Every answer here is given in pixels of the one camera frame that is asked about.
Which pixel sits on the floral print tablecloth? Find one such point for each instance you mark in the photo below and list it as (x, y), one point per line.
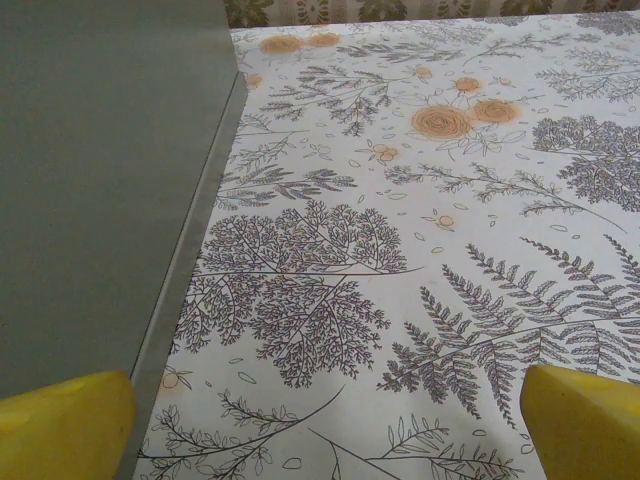
(400, 250)

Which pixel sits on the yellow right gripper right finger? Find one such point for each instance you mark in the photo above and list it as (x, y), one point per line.
(585, 430)

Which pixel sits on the grey metal cabinet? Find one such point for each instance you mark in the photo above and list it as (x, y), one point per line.
(100, 175)

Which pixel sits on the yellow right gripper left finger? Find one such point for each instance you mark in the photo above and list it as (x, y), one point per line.
(60, 430)

